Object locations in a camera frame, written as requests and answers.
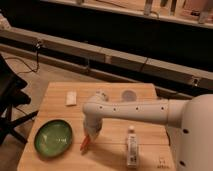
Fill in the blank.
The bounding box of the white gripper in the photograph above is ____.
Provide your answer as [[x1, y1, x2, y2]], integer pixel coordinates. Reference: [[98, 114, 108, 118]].
[[83, 116, 103, 142]]

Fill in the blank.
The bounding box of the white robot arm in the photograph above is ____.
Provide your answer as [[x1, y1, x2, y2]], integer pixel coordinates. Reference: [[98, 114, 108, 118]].
[[82, 91, 213, 171]]

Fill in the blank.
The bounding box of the green ceramic bowl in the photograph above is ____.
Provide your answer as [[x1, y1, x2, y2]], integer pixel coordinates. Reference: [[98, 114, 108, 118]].
[[34, 119, 73, 158]]

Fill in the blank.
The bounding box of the clear plastic bottle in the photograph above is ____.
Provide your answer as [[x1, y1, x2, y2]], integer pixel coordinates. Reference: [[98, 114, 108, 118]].
[[126, 126, 139, 169]]

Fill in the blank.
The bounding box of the black office chair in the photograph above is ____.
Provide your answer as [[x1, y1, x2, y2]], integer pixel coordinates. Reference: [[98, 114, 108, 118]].
[[0, 54, 38, 145]]

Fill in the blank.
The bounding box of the black cable on floor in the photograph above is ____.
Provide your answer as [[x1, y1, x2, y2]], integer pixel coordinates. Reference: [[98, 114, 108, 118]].
[[3, 39, 44, 75]]

